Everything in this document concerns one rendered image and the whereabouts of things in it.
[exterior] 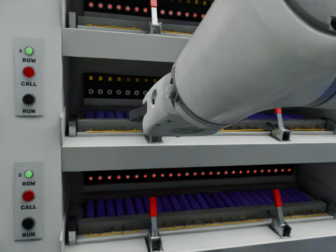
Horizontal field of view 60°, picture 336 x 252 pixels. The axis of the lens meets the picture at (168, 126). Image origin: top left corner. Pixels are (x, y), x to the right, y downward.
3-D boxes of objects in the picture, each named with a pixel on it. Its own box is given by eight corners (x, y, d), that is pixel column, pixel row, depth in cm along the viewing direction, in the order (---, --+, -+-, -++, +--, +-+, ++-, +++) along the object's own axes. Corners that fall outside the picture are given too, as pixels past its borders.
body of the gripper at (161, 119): (160, 124, 27) (141, 144, 37) (260, 125, 29) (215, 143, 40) (157, 49, 28) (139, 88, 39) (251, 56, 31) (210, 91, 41)
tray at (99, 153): (354, 161, 64) (366, 119, 61) (61, 172, 48) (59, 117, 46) (295, 132, 82) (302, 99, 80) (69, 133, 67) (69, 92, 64)
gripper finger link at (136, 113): (117, 116, 35) (138, 124, 40) (178, 106, 32) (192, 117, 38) (117, 106, 35) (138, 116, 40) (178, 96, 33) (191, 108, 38)
